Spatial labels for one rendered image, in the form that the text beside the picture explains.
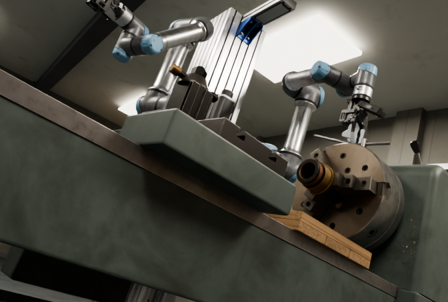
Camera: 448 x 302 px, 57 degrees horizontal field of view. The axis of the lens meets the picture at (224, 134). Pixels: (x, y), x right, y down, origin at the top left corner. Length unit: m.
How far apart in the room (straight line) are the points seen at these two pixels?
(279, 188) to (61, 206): 0.36
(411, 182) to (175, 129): 0.93
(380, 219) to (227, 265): 0.58
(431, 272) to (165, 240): 0.86
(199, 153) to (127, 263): 0.19
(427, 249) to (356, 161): 0.30
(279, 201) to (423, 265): 0.65
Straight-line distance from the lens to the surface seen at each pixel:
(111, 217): 0.62
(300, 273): 0.92
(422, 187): 1.36
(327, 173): 1.19
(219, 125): 0.69
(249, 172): 0.68
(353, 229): 1.22
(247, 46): 2.25
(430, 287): 1.34
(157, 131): 0.61
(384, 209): 1.23
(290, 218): 0.89
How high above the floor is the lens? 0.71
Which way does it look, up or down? 19 degrees up
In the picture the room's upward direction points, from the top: 19 degrees clockwise
